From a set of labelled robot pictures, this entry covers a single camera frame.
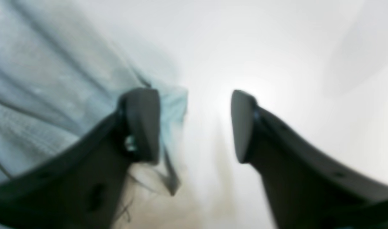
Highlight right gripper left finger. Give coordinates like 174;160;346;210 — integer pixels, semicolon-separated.
0;88;160;229

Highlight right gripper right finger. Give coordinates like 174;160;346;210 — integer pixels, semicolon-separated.
231;90;388;229

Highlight light grey t-shirt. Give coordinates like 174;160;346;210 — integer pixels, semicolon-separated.
0;0;190;229

